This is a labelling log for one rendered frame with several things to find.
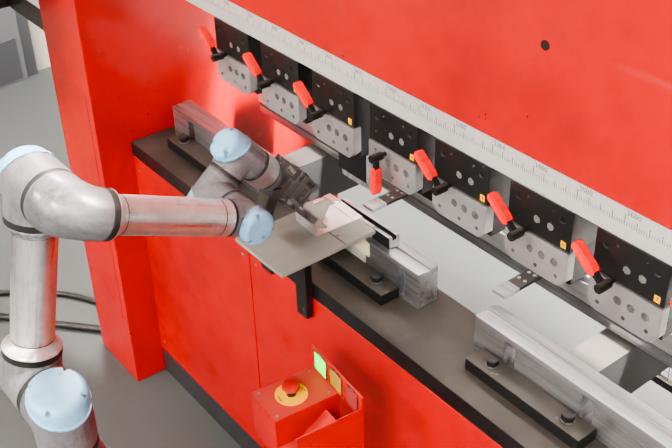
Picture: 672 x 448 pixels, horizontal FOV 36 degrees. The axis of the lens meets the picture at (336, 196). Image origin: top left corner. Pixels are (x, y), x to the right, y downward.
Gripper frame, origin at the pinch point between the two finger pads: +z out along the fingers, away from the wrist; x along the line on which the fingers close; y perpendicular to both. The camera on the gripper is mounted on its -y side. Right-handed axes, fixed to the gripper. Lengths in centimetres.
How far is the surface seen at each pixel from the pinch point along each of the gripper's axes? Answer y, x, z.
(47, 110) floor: -41, 285, 98
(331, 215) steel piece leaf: 3.5, 0.6, 4.2
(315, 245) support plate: -3.9, -6.9, -1.8
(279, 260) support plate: -11.2, -6.8, -7.9
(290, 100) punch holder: 18.8, 16.8, -13.2
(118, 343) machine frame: -73, 93, 58
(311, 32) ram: 32.2, 8.3, -27.6
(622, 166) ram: 38, -74, -28
